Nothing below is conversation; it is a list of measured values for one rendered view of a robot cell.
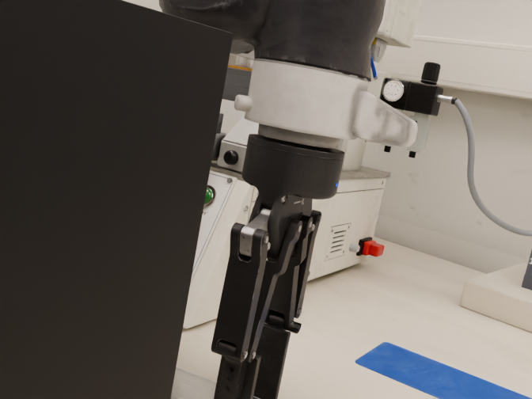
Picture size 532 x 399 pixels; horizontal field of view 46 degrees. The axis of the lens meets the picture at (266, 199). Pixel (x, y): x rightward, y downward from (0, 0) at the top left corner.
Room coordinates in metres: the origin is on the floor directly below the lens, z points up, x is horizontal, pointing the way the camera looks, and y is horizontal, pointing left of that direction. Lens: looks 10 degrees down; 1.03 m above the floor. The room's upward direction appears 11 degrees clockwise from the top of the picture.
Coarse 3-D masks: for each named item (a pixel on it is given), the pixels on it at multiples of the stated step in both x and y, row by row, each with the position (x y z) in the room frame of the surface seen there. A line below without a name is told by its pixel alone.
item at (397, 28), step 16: (400, 0) 1.04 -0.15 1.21; (416, 0) 1.10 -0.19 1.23; (384, 16) 1.02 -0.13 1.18; (400, 16) 1.05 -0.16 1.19; (416, 16) 1.12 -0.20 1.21; (384, 32) 1.02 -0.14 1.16; (400, 32) 1.07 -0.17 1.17; (384, 48) 1.09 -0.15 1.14; (352, 144) 1.01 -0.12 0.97; (352, 160) 1.02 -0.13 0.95
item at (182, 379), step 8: (176, 368) 0.53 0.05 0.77; (176, 376) 0.51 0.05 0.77; (184, 376) 0.52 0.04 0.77; (192, 376) 0.52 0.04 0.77; (176, 384) 0.50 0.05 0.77; (184, 384) 0.50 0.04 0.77; (192, 384) 0.51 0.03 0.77; (200, 384) 0.51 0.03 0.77; (208, 384) 0.51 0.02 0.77; (176, 392) 0.49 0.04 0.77; (184, 392) 0.49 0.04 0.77; (192, 392) 0.49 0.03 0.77; (200, 392) 0.49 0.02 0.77; (208, 392) 0.50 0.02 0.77
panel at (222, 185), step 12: (216, 180) 0.75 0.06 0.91; (228, 180) 0.74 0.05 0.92; (216, 192) 0.74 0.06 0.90; (228, 192) 0.73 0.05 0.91; (204, 204) 0.73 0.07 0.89; (216, 204) 0.73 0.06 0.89; (204, 216) 0.73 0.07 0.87; (216, 216) 0.72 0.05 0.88; (204, 228) 0.72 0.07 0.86; (204, 240) 0.71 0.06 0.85; (204, 252) 0.71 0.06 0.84; (192, 276) 0.69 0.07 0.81
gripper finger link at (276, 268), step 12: (288, 228) 0.45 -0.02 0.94; (300, 228) 0.46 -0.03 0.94; (288, 240) 0.45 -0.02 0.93; (288, 252) 0.45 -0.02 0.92; (276, 264) 0.45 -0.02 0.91; (264, 276) 0.45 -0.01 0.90; (276, 276) 0.45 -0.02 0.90; (264, 288) 0.44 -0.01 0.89; (264, 300) 0.44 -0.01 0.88; (264, 312) 0.44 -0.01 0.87; (252, 336) 0.43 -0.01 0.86; (252, 348) 0.43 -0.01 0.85; (252, 360) 0.43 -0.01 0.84
